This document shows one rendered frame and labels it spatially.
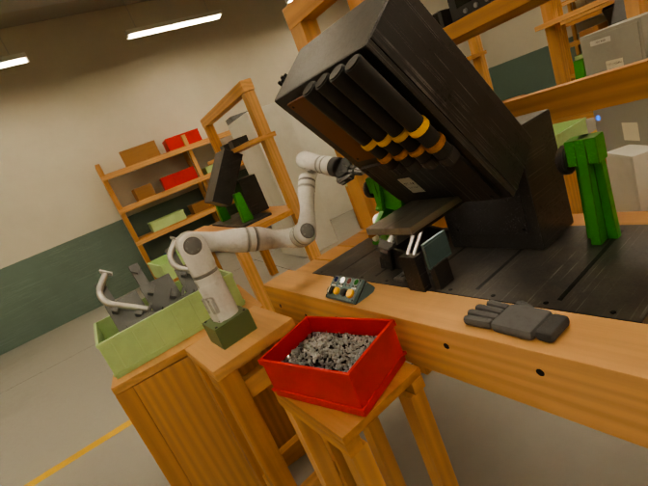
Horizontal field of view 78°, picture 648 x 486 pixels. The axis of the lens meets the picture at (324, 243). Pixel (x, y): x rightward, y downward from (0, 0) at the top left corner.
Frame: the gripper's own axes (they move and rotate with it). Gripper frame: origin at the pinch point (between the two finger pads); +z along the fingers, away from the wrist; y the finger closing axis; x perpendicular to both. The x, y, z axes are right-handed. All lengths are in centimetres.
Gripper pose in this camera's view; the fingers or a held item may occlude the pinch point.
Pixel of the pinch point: (360, 171)
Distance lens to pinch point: 143.8
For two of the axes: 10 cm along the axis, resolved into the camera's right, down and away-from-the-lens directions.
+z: 6.2, 2.5, -7.5
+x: 6.9, 2.9, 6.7
